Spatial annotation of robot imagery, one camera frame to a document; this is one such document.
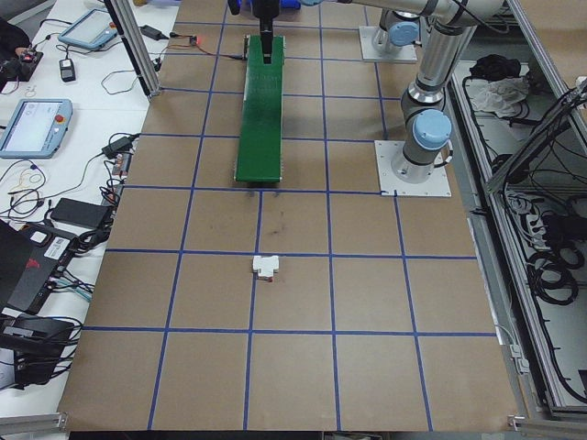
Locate black box red button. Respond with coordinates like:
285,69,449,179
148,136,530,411
0,48,45,94

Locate blue plastic bin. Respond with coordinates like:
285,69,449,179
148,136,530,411
241,0,305,11

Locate green conveyor belt unit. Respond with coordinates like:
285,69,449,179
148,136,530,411
231,32,289,188

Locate black power adapter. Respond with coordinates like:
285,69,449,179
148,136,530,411
100,132,141,160
138,24,169,41

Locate blue grey teach pendant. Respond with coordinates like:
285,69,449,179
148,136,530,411
58,7,118,52
0,97,74,160

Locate small orange connector block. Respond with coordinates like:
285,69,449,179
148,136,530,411
111,152,133,180

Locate small black adapter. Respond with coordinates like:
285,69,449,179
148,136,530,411
58,56,77,84

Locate white circuit breaker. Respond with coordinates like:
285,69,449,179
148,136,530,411
251,255,281,283

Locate black cloth bundle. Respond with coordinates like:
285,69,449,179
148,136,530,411
468,53,523,80

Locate white cloth bundle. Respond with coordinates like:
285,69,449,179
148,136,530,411
473,76,534,119

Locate black power brick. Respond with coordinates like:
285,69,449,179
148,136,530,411
48,196,115,229

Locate white power strip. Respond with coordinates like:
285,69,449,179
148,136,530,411
506,192,559,239

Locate black computer white label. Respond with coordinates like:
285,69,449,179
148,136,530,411
0,218,78,318

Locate black electronics box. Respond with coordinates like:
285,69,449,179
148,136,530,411
0,314,83,391

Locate aluminium extrusion bar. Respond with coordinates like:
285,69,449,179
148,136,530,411
505,413,587,435
0,411,70,432

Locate red black power cable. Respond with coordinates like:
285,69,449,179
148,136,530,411
165,30,248,61

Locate white square base plate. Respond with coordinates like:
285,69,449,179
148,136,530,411
374,139,453,199
358,25,419,63

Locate aluminium extrusion post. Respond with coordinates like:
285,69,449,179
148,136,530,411
103,0,162,98

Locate metal V-shaped frame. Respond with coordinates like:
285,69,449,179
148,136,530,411
447,0,587,421

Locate black coiled cable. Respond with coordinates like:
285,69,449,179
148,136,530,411
526,246,584,307

